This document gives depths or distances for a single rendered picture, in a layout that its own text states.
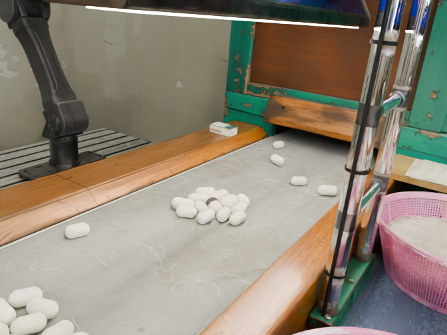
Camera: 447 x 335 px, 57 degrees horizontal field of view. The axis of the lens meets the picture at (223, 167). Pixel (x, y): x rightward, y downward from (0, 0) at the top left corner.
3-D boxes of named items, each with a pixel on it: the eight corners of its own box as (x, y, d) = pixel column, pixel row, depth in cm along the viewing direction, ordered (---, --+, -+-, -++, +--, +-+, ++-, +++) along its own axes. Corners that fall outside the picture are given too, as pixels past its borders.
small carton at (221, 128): (209, 131, 102) (209, 123, 101) (217, 129, 104) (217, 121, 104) (229, 137, 99) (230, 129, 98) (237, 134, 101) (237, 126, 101)
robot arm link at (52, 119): (89, 111, 94) (73, 106, 97) (56, 117, 87) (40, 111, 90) (90, 137, 97) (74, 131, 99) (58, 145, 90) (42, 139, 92)
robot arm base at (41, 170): (106, 130, 101) (87, 124, 104) (32, 147, 85) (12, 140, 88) (107, 160, 104) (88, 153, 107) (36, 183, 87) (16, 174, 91)
